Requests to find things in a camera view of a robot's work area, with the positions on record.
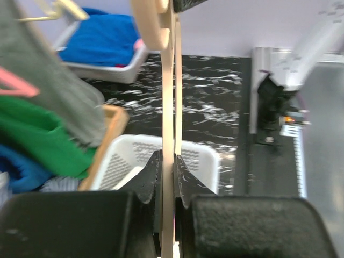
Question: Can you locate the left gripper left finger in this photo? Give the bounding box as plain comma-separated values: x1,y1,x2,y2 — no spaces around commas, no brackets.
1,151,162,257

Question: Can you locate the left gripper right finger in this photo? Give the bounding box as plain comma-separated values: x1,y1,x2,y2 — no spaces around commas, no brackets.
173,155,338,257

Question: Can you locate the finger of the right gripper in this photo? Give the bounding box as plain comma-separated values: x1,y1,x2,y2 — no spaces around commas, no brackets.
173,0,207,12

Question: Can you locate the light wooden hanger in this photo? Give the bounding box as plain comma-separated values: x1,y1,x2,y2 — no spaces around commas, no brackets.
131,1,182,257

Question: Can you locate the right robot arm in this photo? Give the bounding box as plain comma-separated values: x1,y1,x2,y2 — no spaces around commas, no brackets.
249,1,343,134

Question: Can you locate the pink hanger in side basket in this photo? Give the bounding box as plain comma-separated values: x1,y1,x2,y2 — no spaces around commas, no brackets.
133,38,144,51

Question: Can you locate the blue white striped tank top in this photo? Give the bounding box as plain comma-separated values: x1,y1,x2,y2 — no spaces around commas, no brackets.
1,172,80,208

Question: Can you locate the cream hanger with grey top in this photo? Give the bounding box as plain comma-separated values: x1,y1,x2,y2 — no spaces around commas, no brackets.
18,0,89,23

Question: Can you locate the grey tank top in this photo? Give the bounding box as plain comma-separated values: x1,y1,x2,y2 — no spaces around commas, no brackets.
1,1,106,147

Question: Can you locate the green tank top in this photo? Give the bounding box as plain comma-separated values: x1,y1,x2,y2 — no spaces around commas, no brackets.
1,96,95,180

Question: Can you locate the pink hanger with green top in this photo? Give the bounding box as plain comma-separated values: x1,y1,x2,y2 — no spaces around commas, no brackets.
1,67,40,97

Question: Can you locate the white perforated plastic basket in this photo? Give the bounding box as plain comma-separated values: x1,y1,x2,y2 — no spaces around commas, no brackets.
90,134,220,194

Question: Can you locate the blue folded cloth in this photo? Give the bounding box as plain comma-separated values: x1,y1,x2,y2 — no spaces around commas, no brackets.
59,8,140,68

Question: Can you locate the grey side basket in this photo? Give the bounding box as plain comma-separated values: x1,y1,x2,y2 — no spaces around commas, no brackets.
52,21,148,84

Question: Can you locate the wooden clothes rack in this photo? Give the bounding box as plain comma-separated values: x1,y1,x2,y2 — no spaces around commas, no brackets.
77,104,130,191

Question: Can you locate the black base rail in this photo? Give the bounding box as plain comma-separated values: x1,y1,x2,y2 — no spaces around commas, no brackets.
233,58,307,198

